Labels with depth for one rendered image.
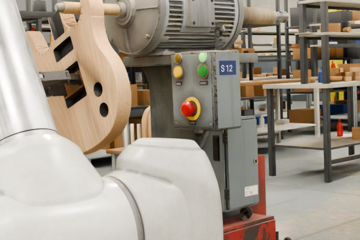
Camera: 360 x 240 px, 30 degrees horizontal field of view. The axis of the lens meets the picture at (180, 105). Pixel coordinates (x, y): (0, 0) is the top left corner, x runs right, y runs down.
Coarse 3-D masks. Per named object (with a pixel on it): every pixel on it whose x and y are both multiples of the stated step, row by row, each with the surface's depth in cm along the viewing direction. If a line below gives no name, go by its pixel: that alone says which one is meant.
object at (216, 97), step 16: (176, 64) 175; (192, 64) 171; (208, 64) 167; (224, 64) 168; (176, 80) 176; (192, 80) 171; (208, 80) 167; (224, 80) 169; (176, 96) 176; (192, 96) 172; (208, 96) 168; (224, 96) 169; (240, 96) 173; (176, 112) 176; (208, 112) 168; (224, 112) 169; (240, 112) 173; (176, 128) 178; (192, 128) 173; (208, 128) 169; (224, 128) 169
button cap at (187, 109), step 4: (184, 104) 170; (188, 104) 170; (192, 104) 170; (184, 108) 170; (188, 108) 169; (192, 108) 169; (184, 112) 170; (188, 112) 170; (192, 112) 170; (188, 116) 170
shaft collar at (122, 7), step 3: (114, 3) 189; (117, 3) 188; (120, 3) 188; (123, 3) 189; (120, 6) 188; (123, 6) 188; (120, 9) 188; (123, 9) 188; (126, 9) 189; (120, 12) 188; (123, 12) 188; (120, 15) 188; (123, 15) 189
